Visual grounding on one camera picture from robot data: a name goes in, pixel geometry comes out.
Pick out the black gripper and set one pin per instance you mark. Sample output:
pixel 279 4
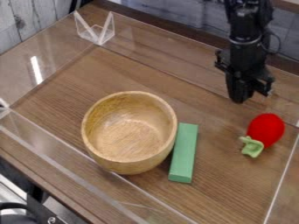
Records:
pixel 243 81

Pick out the red felt fruit green leaf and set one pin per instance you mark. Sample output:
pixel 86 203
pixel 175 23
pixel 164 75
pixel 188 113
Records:
pixel 264 132

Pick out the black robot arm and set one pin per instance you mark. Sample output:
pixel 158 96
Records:
pixel 243 60

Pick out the green rectangular block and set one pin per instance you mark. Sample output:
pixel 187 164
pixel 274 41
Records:
pixel 183 153

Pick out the wooden bowl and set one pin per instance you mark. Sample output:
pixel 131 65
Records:
pixel 128 131

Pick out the clear acrylic tray wall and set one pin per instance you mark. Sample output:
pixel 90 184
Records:
pixel 98 53

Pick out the black stand with cable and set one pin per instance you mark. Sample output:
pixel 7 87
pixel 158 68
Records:
pixel 30 212

